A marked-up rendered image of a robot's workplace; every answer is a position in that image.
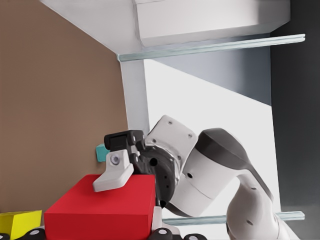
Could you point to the pale finger of the right gripper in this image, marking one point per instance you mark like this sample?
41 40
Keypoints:
113 172

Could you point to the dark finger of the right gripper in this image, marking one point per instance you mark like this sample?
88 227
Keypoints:
120 141

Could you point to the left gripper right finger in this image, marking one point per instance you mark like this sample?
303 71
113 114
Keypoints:
158 220

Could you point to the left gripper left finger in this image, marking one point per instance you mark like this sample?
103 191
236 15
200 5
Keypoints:
35 233

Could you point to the red wooden cube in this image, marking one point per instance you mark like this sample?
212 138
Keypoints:
100 207

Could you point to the yellow wooden cube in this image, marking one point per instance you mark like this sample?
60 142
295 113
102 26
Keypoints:
17 221

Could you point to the teal blue wooden cube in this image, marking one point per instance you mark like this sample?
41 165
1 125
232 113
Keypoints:
101 153

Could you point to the silver frame post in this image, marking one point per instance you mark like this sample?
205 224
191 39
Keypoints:
195 220
212 46

